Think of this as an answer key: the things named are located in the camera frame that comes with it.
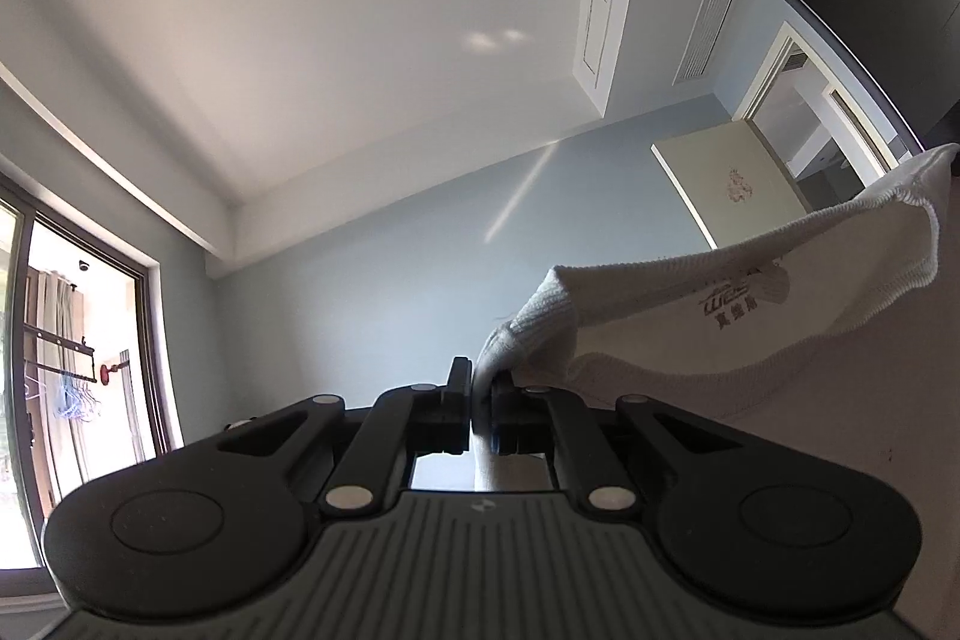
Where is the white sweatshirt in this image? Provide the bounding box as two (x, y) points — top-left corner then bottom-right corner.
(473, 145), (958, 638)

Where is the cream bedroom door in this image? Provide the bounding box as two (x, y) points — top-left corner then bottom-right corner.
(651, 120), (809, 248)

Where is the ceiling access panel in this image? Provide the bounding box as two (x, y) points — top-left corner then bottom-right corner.
(581, 0), (613, 88)

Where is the ceiling air vent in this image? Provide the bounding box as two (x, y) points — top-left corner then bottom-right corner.
(674, 0), (737, 85)

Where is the window with frame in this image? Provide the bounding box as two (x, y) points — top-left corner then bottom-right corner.
(2, 179), (179, 609)

